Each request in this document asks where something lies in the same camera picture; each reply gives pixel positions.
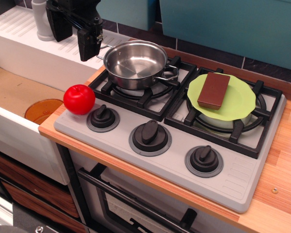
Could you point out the black burner grate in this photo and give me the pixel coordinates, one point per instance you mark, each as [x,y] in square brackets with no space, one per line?
[154,102]
[246,136]

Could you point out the black left stove knob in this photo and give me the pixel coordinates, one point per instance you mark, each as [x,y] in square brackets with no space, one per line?
[103,119]

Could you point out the black stove knob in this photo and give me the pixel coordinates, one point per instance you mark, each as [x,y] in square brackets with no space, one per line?
[204,161]
[103,119]
[150,139]

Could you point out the light green plate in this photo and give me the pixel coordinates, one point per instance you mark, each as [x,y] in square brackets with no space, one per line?
[238,103]

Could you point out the black right stove knob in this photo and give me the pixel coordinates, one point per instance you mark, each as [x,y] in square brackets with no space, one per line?
[204,161]

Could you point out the white toy sink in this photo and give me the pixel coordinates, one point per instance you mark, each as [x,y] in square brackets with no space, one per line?
[32,70]

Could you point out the teal wall cabinet right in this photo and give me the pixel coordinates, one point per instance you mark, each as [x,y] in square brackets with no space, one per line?
[256,29]

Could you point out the stainless steel pot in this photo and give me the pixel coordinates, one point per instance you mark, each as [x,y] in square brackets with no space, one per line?
[137,65]

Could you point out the black left burner grate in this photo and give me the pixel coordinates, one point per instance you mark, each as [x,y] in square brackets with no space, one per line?
[154,102]

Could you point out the grey toy faucet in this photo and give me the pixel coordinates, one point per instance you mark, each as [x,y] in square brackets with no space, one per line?
[44,31]

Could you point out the black right burner grate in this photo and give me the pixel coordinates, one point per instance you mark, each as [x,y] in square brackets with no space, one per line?
[246,136]

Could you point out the black middle stove knob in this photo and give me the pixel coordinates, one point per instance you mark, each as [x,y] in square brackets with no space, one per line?
[150,139]

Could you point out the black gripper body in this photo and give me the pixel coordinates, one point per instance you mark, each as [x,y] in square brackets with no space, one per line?
[81,14]

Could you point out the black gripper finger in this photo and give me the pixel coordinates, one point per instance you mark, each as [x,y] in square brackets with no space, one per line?
[60,27]
[89,44]

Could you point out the grey toy stove top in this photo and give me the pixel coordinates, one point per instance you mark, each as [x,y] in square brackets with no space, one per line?
[233,187]

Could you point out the wooden drawer fronts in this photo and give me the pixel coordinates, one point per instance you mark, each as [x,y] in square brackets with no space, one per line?
[41,195]

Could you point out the brown chocolate bar block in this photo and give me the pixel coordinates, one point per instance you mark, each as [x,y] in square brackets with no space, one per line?
[213,91]

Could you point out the red toy apple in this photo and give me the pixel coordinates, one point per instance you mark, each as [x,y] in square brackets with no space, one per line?
[79,99]

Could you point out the black oven door handle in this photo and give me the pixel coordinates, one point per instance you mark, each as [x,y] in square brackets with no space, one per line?
[93,177]

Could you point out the orange plastic bowl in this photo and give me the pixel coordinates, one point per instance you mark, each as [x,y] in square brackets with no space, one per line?
[41,110]

